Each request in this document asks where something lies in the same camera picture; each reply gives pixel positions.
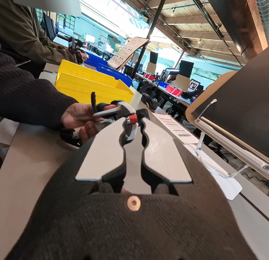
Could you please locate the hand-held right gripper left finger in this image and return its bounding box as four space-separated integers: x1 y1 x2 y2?
75 117 127 193

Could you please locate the silver ventilation duct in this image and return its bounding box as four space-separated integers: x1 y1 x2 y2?
253 0 269 40

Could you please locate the white metal board stand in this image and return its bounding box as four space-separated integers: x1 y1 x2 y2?
183 99 269 201

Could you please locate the black and white tag sign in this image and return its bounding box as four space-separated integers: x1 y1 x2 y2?
188 80 200 92

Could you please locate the ceiling projector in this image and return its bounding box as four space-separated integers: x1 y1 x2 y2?
137 10 151 26

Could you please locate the black metal pole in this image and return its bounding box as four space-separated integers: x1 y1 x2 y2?
130 0 170 79

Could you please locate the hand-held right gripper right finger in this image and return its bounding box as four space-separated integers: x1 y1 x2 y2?
140 118 193 194

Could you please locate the cardboard instruction sign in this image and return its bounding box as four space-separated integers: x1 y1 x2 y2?
107 37 151 71

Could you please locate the yellow plastic bin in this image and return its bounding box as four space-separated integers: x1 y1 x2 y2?
57 59 118 88
55 72 135 105

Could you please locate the black and beige board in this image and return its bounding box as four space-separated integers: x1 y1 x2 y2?
175 60 194 92
146 52 158 73

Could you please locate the long wooden table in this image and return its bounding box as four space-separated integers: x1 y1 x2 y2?
135 73 192 107

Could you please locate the person's left hand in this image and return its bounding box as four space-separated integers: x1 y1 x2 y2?
61 102 117 145

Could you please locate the printed paper sheet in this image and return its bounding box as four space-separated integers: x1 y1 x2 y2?
151 112 199 145

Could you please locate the blue plastic bin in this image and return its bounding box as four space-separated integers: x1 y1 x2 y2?
85 52 110 68
96 63 133 87

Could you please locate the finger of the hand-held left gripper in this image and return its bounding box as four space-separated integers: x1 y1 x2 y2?
114 101 137 120
124 122 139 143

